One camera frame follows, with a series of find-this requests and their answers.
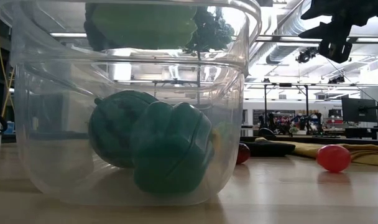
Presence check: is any black cloth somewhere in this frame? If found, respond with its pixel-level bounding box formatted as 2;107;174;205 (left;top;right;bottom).
240;140;297;158

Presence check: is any dark red toy fruit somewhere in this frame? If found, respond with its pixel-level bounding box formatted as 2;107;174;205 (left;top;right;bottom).
235;142;251;166

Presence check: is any blue box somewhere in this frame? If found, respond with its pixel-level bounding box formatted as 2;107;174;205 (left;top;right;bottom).
2;121;16;135

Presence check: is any clear plastic tupperware container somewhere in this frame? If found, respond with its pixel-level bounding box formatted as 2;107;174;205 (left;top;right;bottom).
0;0;262;208

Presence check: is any light green toy lettuce leaf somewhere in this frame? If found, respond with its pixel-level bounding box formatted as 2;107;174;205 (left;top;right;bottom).
84;2;198;51

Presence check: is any silver ceiling duct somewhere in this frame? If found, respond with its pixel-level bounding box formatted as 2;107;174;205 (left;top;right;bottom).
263;0;314;65

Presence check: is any black ceiling fixture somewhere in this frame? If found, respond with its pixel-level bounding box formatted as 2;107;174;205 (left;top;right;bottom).
295;46;319;65

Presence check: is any yellow cloth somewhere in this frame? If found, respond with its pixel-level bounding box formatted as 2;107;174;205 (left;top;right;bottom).
256;136;378;167

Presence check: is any black metal gantry frame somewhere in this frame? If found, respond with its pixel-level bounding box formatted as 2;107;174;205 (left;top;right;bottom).
243;82;311;131

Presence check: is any yellow cable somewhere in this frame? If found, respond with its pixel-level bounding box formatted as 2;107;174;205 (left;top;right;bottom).
0;0;16;121

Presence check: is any toy watermelon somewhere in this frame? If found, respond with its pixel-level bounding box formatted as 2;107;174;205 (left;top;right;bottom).
88;90;160;169

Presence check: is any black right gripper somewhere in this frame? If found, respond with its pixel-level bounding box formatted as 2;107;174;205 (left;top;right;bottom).
298;0;376;64

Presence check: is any red toy tomato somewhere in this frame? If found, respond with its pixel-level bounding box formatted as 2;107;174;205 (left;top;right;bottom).
316;144;351;174

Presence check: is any green toy bell pepper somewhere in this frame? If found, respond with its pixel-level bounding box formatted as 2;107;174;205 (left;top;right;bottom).
131;101;214;195

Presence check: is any background robot station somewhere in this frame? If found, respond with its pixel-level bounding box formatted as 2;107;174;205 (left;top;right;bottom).
259;111;334;135

